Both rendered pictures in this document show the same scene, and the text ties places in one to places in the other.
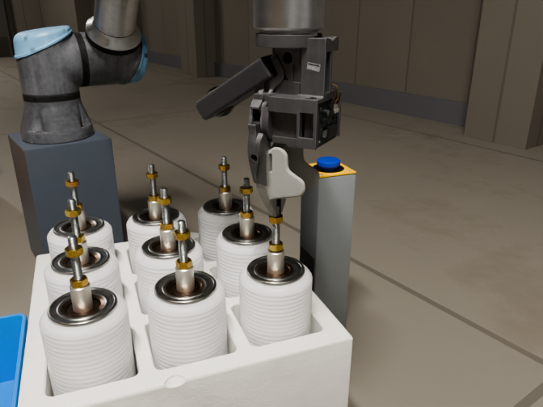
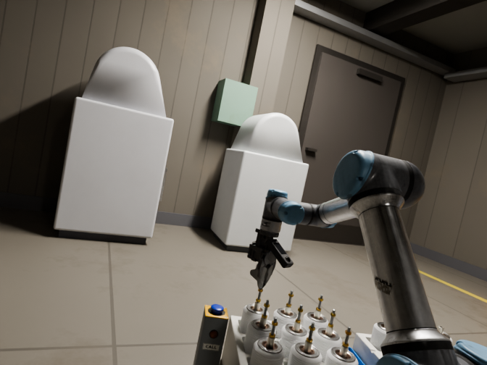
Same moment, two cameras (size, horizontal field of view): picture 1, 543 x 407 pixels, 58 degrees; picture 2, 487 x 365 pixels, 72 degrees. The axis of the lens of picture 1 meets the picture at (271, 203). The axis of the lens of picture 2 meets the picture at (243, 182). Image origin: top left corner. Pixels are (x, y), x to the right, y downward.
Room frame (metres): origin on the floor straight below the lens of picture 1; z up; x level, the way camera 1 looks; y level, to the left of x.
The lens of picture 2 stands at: (1.78, 0.12, 0.78)
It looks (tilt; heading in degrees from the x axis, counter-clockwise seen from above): 4 degrees down; 193
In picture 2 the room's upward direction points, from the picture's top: 11 degrees clockwise
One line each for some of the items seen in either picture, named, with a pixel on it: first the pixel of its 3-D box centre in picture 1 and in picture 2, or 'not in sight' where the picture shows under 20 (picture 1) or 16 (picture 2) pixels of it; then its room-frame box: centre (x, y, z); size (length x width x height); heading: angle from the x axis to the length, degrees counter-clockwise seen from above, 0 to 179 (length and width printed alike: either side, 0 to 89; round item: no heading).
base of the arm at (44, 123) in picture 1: (55, 114); not in sight; (1.09, 0.48, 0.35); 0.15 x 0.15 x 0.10
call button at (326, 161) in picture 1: (328, 165); (217, 309); (0.81, -0.10, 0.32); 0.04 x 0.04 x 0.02
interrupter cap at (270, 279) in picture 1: (275, 270); (256, 308); (0.56, -0.01, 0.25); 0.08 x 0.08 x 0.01
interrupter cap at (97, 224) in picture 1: (79, 227); (343, 354); (0.70, 0.30, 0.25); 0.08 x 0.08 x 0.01
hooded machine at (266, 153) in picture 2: not in sight; (261, 181); (-1.30, -0.40, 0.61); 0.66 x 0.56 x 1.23; 126
